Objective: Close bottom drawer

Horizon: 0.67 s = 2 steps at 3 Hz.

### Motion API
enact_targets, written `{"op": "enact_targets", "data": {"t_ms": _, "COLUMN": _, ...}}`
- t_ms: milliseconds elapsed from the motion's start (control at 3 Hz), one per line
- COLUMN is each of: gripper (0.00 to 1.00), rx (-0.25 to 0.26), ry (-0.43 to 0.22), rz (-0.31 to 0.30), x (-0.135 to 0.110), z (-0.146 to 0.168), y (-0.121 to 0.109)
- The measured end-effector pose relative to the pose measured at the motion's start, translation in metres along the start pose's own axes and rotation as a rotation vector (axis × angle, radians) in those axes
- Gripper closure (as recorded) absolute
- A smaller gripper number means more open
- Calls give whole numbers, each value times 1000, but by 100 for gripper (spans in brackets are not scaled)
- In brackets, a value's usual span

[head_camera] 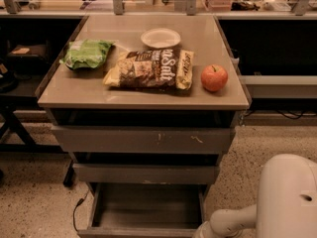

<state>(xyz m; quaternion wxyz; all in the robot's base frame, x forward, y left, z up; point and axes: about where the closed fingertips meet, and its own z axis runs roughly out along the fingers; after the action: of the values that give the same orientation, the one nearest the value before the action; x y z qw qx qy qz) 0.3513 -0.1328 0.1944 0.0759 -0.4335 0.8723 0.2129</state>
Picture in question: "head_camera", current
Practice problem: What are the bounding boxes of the grey bottom drawer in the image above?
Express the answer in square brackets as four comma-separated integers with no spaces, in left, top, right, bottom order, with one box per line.
[78,183,204,238]

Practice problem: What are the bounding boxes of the grey drawer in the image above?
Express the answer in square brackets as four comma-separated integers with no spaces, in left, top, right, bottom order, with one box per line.
[78,183,204,238]
[73,153,219,184]
[53,110,235,155]

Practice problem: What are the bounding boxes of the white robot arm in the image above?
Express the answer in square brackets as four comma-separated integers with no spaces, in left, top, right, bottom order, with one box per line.
[192,154,317,238]

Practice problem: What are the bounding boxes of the grey drawer cabinet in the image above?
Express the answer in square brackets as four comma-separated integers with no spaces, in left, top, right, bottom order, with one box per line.
[39,15,249,238]

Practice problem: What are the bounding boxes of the grey middle drawer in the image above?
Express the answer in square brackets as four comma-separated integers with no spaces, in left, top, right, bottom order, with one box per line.
[73,153,219,184]

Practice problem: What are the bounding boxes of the grey top drawer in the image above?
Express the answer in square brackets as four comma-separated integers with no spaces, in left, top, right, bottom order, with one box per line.
[53,110,235,155]

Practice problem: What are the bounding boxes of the brown sea salt chip bag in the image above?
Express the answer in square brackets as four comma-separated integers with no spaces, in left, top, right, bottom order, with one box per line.
[103,49,194,90]

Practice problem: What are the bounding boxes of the red apple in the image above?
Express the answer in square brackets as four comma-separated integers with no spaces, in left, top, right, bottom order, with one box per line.
[201,64,228,92]

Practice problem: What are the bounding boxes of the white paper bowl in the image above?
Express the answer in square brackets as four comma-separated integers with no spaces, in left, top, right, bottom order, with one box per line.
[141,28,180,49]

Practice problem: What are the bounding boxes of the green chip bag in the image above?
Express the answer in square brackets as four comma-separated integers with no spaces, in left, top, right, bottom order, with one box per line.
[59,39,113,70]

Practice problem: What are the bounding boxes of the black bag on shelf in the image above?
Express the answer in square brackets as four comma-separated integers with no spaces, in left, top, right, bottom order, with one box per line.
[6,45,50,74]

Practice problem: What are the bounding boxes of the black stand legs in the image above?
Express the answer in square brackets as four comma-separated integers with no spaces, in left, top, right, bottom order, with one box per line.
[0,97,76,187]

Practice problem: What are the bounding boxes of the black cable on floor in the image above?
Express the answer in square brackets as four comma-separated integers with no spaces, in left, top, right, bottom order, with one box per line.
[72,189,91,233]

